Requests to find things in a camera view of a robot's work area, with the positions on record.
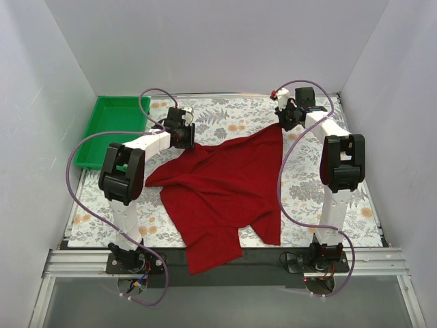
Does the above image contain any red t shirt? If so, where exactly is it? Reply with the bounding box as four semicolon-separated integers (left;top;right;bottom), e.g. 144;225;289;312
145;124;283;275

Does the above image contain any green plastic tray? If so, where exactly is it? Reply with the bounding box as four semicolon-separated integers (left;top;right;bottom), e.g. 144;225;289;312
74;96;147;170

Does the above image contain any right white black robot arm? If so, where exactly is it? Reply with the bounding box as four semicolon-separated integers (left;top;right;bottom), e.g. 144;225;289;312
270;87;365;277

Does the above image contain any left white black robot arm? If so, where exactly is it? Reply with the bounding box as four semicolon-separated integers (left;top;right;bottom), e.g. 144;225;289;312
98;107;195;273

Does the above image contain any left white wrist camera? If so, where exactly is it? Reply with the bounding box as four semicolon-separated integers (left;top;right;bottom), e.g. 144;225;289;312
180;107;194;126

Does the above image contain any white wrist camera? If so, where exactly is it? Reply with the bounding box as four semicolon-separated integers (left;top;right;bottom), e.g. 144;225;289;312
270;87;296;111
180;107;194;126

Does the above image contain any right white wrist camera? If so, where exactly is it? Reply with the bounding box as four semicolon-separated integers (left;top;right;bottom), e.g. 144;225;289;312
270;87;296;111

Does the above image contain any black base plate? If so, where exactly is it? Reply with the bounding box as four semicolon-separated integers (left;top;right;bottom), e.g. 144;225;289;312
105;247;351;288

